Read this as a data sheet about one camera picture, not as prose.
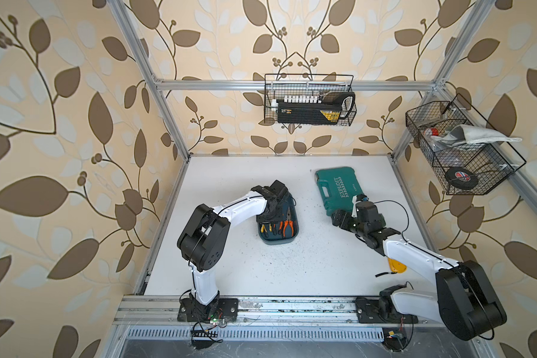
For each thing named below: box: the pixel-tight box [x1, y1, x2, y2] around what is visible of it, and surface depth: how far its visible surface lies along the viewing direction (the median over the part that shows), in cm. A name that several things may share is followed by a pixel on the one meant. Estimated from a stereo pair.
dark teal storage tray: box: [256, 194, 300, 246], surface depth 93 cm
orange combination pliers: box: [282, 206, 295, 238], surface depth 96 cm
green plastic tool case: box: [314, 167, 364, 217], surface depth 107 cm
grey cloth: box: [431, 124, 523, 147], surface depth 63 cm
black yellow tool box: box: [277, 101, 344, 125], surface depth 86 cm
